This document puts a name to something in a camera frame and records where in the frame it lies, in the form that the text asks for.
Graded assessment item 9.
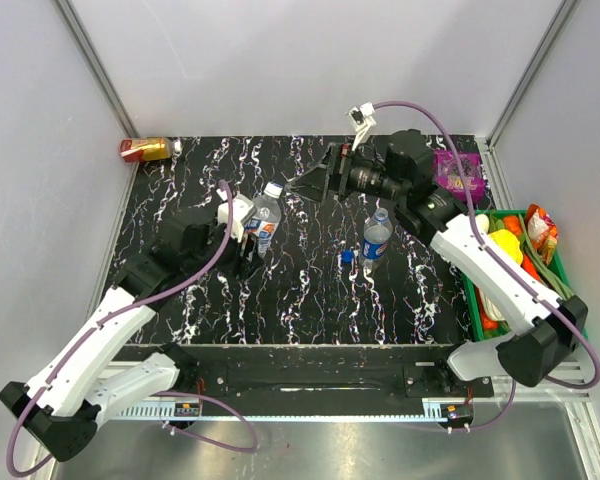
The purple snack bag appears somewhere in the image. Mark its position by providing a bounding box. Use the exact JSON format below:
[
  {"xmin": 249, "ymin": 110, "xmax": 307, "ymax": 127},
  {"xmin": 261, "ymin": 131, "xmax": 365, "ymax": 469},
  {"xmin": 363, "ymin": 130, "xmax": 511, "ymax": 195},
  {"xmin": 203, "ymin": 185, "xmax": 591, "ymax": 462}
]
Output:
[{"xmin": 434, "ymin": 149, "xmax": 486, "ymax": 204}]

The blue bottle cap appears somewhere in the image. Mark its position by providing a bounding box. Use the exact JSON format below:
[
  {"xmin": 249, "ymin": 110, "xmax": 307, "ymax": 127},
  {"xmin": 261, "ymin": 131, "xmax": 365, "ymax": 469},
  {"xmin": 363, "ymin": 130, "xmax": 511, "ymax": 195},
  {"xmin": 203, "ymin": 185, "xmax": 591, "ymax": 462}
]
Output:
[{"xmin": 341, "ymin": 250, "xmax": 355, "ymax": 264}]

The white water bottle cap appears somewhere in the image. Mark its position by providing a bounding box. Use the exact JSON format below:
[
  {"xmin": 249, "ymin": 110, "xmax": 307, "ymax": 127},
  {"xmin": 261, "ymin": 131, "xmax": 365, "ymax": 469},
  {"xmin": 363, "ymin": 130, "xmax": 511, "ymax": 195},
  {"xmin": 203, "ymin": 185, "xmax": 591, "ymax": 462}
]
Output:
[{"xmin": 264, "ymin": 182, "xmax": 283, "ymax": 199}]

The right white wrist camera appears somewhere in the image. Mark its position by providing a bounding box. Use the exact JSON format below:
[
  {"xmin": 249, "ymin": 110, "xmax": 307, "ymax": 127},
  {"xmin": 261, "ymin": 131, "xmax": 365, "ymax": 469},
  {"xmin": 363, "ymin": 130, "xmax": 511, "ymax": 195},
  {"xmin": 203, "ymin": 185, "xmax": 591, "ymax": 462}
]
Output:
[{"xmin": 347, "ymin": 102, "xmax": 377, "ymax": 151}]

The orange snack bag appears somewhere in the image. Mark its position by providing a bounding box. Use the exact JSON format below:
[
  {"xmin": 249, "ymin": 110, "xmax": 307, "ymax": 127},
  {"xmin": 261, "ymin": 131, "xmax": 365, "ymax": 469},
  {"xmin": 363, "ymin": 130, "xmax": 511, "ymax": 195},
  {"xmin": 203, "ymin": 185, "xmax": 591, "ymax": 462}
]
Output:
[{"xmin": 525, "ymin": 204, "xmax": 559, "ymax": 265}]

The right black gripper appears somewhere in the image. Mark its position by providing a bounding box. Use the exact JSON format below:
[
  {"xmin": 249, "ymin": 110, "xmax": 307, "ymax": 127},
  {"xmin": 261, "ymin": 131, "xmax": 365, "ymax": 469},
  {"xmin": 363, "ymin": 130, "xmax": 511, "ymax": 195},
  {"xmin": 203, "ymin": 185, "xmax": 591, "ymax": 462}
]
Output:
[{"xmin": 285, "ymin": 140, "xmax": 406, "ymax": 206}]

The clear water bottle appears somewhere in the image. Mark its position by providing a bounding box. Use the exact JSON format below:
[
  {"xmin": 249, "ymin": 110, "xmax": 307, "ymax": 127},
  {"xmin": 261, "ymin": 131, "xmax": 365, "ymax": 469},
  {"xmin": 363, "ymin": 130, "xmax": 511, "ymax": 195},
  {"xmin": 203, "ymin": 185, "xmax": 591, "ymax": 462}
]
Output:
[{"xmin": 245, "ymin": 192, "xmax": 282, "ymax": 258}]

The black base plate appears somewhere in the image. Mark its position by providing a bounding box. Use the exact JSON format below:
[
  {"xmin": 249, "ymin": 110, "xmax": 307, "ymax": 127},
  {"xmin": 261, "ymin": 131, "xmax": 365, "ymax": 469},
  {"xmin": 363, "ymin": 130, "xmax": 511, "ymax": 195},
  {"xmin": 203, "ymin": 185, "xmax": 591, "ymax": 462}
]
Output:
[{"xmin": 153, "ymin": 343, "xmax": 494, "ymax": 398}]

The orange toy carrot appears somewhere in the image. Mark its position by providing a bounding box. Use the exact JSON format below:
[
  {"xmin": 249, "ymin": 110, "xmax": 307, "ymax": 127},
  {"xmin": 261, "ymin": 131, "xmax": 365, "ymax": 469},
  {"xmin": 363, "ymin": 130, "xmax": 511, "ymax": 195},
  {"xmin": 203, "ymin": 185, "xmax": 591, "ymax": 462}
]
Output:
[{"xmin": 521, "ymin": 254, "xmax": 541, "ymax": 281}]

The green plastic basket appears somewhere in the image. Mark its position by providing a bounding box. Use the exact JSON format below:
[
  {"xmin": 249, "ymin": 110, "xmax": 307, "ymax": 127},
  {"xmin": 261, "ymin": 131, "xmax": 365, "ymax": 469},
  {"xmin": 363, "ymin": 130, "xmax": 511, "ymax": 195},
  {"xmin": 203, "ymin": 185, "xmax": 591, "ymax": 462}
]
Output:
[{"xmin": 449, "ymin": 210, "xmax": 587, "ymax": 343}]

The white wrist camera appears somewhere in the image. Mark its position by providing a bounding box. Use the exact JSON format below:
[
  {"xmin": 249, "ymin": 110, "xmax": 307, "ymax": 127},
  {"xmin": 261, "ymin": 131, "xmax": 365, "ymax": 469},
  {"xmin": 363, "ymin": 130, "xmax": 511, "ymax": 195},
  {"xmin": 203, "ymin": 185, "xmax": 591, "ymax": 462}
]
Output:
[
  {"xmin": 347, "ymin": 102, "xmax": 377, "ymax": 151},
  {"xmin": 216, "ymin": 194, "xmax": 256, "ymax": 241}
]

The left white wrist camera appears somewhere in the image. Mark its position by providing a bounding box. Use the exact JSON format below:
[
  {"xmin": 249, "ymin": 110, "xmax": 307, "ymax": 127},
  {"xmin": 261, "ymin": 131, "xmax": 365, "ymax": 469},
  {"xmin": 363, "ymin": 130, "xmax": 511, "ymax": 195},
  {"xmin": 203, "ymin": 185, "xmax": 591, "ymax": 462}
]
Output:
[{"xmin": 216, "ymin": 194, "xmax": 256, "ymax": 241}]

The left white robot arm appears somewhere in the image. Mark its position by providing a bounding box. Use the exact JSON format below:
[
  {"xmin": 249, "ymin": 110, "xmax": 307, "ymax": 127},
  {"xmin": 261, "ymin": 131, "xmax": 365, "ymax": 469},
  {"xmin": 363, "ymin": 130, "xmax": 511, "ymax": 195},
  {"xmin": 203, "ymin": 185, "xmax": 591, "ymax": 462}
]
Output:
[{"xmin": 0, "ymin": 205, "xmax": 262, "ymax": 462}]

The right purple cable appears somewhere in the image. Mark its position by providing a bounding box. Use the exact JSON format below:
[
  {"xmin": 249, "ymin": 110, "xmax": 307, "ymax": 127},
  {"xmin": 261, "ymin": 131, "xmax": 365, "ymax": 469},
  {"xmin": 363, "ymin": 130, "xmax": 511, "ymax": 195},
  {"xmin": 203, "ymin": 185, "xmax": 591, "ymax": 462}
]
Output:
[{"xmin": 373, "ymin": 100, "xmax": 600, "ymax": 431}]

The Pepsi plastic bottle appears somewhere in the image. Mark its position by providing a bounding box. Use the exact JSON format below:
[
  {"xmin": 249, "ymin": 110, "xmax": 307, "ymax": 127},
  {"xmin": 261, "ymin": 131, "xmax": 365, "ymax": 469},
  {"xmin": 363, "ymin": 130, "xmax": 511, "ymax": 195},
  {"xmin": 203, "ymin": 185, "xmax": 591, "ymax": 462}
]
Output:
[{"xmin": 360, "ymin": 207, "xmax": 393, "ymax": 271}]

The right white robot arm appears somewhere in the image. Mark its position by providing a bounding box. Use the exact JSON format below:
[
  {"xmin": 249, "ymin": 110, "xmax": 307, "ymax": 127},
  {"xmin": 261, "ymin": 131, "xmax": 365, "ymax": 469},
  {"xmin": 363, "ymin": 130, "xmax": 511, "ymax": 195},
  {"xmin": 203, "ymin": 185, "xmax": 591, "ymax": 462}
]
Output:
[{"xmin": 285, "ymin": 129, "xmax": 588, "ymax": 396}]

